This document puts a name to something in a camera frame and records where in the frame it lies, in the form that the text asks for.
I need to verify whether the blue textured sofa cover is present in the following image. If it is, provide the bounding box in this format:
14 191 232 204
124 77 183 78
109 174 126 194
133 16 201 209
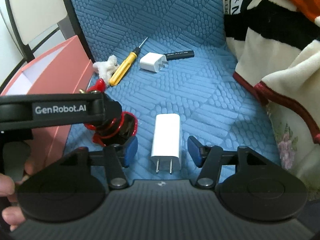
72 0 279 180

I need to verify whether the beige chair with black frame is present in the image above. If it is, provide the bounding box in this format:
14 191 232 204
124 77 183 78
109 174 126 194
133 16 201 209
1 0 94 90

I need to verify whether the tall white charger plug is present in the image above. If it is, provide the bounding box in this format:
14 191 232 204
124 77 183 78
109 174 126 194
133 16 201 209
150 113 182 174

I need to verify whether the person's left hand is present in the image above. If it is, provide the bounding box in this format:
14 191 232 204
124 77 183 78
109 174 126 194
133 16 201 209
0 154 36 232

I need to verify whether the square white charger plug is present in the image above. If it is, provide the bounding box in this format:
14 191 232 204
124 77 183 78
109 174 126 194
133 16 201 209
140 52 168 73

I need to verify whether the yellow handled screwdriver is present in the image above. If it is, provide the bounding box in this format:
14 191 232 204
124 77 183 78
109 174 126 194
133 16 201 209
109 36 149 86

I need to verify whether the pink cardboard box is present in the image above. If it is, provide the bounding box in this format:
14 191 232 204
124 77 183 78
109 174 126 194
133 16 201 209
1 36 93 170

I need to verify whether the cream black patterned blanket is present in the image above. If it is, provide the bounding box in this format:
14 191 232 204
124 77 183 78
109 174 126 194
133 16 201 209
223 0 319 200

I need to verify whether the white fluffy hair clip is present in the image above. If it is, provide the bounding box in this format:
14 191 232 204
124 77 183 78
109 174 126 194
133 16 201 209
93 55 119 87

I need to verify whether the black usb stick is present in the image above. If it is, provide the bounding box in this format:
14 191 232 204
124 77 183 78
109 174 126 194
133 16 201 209
164 50 195 61

